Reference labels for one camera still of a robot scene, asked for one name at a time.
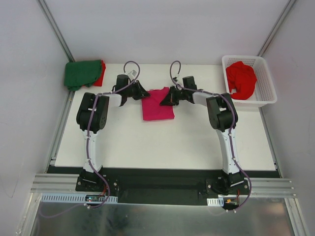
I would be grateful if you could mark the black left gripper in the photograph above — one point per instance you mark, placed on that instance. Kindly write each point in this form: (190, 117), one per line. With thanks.
(137, 90)

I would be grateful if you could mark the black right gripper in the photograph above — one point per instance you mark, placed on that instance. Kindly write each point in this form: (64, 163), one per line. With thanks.
(173, 96)

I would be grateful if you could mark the pink t shirt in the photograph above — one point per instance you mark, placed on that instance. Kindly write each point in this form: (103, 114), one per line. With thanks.
(151, 108)

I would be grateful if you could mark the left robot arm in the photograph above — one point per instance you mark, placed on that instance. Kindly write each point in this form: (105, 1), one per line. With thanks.
(92, 117)

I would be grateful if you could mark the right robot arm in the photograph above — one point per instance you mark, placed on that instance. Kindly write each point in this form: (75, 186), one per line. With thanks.
(223, 119)

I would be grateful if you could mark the folded red t shirt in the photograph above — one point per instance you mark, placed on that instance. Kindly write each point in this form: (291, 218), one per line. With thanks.
(99, 81)

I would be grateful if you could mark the folded green t shirt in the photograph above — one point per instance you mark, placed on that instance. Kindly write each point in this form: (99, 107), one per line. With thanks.
(82, 73)

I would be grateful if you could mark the red t shirt in basket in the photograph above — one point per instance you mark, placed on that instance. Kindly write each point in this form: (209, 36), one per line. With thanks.
(241, 80)

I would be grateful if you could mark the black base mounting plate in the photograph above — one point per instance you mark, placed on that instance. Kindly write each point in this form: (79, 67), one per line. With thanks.
(156, 186)

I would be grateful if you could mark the white plastic laundry basket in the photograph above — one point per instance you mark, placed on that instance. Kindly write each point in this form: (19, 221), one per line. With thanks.
(264, 92)

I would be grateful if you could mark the left aluminium corner post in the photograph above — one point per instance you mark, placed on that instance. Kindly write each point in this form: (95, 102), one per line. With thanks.
(55, 28)

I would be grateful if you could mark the aluminium corner post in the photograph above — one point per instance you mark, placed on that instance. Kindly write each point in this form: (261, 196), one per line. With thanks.
(289, 6)
(55, 28)

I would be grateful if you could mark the right white cable duct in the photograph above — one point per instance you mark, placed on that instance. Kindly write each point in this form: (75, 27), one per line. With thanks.
(221, 201)

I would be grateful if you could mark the white cable duct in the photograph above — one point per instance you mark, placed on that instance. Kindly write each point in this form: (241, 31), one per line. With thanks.
(221, 201)
(77, 198)

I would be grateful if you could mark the left white cable duct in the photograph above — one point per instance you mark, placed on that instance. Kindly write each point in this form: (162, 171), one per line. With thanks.
(77, 198)

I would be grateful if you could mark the right aluminium corner post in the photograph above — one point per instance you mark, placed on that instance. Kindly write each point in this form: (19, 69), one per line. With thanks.
(289, 6)

